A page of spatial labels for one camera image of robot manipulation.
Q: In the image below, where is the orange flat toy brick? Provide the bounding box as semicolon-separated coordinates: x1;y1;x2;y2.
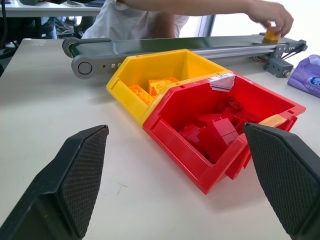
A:
128;84;153;106

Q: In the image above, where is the yellow toy brick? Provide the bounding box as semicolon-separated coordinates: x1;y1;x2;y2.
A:
262;27;281;45

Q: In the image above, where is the purple tissue pack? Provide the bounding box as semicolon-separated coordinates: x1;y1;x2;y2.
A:
286;54;320;99

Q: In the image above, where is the orange sloped toy brick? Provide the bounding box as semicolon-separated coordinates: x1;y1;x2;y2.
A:
147;77;180;97

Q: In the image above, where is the person's bare hand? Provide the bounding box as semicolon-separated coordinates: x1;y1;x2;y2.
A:
247;1;295;39

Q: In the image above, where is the grey conveyor belt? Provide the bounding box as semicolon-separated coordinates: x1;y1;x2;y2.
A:
61;32;308;80

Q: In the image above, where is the dark red toy brick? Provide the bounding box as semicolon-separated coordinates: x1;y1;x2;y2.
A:
219;97;245;113

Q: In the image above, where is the tan tape strip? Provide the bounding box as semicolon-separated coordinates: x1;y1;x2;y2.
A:
258;114;288;128

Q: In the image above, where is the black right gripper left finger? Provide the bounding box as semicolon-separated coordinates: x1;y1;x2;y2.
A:
0;124;110;240

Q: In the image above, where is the yellow plastic bin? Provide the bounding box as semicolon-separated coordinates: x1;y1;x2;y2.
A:
105;48;232;126

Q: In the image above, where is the red plastic bin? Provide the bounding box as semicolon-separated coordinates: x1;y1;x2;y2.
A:
142;72;307;195

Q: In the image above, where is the white background desk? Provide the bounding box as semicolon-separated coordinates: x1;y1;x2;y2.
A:
0;0;103;18

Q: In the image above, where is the person in white shirt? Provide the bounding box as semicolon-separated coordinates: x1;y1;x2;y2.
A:
81;0;189;40

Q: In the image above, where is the red cube toy brick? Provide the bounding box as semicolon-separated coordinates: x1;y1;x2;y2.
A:
211;117;240;146

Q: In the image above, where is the red flat toy brick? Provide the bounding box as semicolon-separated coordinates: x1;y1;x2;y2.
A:
179;123;207;145

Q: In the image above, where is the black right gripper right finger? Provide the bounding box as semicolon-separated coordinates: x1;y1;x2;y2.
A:
242;122;320;240

